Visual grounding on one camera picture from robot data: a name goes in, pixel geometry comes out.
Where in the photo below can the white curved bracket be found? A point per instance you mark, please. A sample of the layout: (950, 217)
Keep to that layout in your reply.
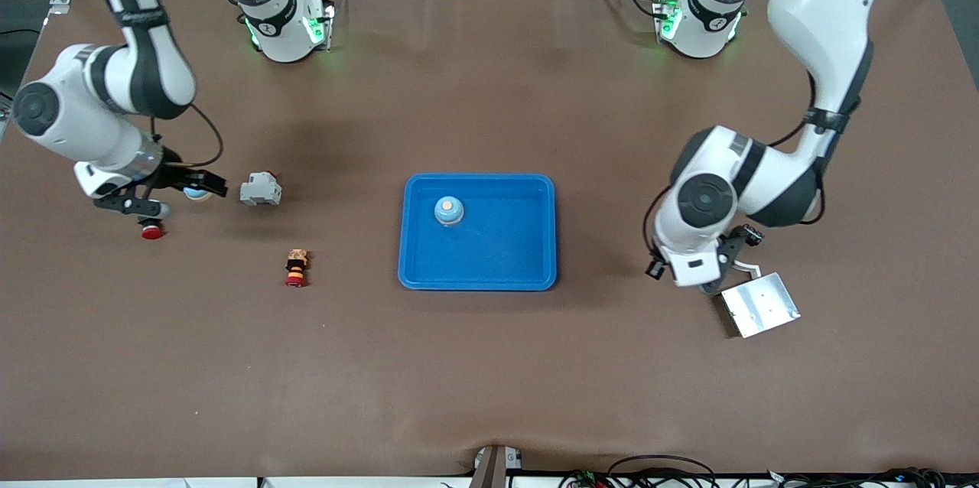
(749, 268)

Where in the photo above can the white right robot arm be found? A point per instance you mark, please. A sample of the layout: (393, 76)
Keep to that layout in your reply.
(138, 67)

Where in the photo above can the blue plastic tray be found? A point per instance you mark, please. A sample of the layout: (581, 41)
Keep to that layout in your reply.
(489, 266)

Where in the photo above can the silver metal plate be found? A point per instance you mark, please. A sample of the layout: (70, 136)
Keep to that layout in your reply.
(761, 306)

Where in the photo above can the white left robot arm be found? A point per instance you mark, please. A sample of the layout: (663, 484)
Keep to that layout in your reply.
(826, 6)

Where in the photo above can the white circuit breaker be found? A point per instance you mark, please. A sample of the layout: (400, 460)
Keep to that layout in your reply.
(260, 191)

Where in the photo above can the orange red push button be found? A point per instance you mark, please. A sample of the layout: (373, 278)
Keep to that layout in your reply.
(297, 266)

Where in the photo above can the blue bell cream button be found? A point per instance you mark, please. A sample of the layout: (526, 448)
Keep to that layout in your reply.
(197, 193)
(449, 210)

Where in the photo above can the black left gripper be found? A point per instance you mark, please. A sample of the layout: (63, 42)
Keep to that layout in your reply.
(733, 248)

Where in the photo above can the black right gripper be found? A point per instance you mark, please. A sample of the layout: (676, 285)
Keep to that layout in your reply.
(173, 177)

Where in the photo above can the brown table mat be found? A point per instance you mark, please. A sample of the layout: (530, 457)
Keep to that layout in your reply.
(489, 381)

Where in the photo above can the black red emergency button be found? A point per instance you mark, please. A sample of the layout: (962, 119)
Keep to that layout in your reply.
(152, 231)

